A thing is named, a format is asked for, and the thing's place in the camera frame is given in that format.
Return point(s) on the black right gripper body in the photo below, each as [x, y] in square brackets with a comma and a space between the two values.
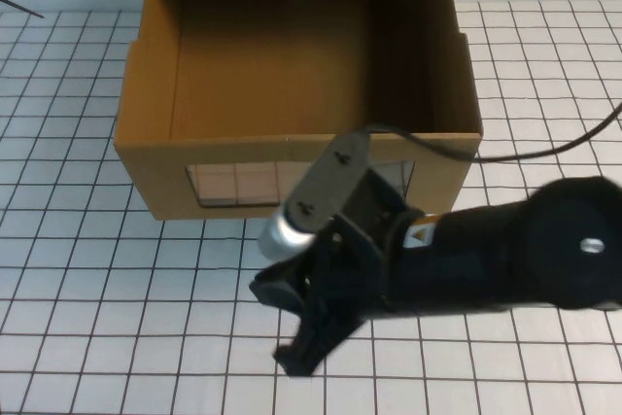
[359, 250]

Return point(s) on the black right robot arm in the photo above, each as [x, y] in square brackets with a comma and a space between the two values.
[491, 250]

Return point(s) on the cardboard drawer with window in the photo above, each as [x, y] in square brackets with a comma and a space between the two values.
[150, 172]

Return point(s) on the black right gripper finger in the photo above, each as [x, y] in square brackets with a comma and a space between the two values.
[311, 347]
[282, 286]

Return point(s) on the grey silver wrist camera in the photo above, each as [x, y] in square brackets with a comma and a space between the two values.
[330, 182]

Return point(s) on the white grid-patterned tablecloth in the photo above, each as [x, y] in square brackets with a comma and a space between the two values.
[146, 318]

